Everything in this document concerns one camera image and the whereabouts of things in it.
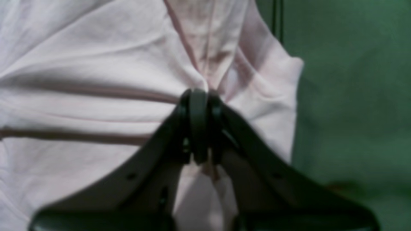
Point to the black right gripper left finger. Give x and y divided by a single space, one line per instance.
139 195

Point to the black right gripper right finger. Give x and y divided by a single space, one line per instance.
271 195

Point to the pink t-shirt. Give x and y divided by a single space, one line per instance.
84 83

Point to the green table cloth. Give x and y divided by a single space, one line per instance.
354 98

